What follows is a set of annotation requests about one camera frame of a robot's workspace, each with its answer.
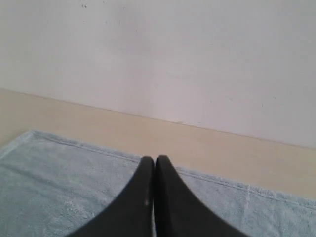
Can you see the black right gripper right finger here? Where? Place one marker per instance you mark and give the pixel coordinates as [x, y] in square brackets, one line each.
[178, 212]

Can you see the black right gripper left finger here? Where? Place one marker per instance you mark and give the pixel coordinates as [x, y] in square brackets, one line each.
[130, 213]

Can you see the light blue fluffy towel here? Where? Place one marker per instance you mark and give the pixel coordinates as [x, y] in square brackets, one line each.
[49, 186]

